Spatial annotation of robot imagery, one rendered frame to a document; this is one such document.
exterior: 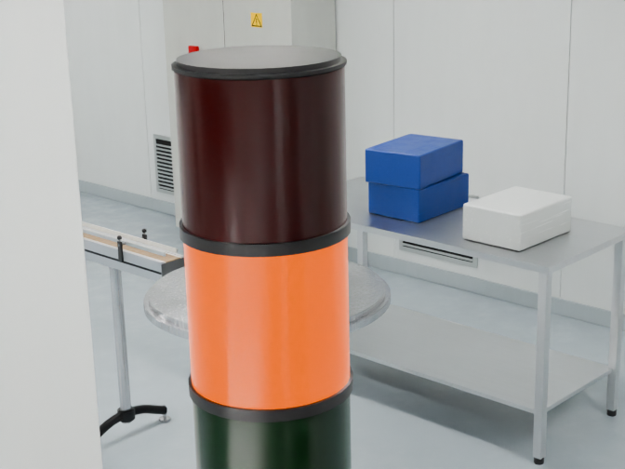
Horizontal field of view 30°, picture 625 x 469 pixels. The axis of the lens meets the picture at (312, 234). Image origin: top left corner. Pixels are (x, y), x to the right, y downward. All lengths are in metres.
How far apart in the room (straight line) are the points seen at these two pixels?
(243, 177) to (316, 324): 0.05
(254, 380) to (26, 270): 1.71
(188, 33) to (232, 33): 0.43
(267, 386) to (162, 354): 6.02
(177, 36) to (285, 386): 7.65
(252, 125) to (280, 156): 0.01
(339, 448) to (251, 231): 0.08
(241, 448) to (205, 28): 7.42
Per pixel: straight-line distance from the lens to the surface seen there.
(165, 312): 4.26
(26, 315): 2.06
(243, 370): 0.34
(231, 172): 0.32
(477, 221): 5.06
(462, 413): 5.59
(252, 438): 0.35
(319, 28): 7.36
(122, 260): 5.00
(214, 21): 7.67
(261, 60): 0.33
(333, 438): 0.35
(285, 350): 0.33
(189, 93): 0.32
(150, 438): 5.44
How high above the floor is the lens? 2.40
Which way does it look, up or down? 17 degrees down
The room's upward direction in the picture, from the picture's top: 1 degrees counter-clockwise
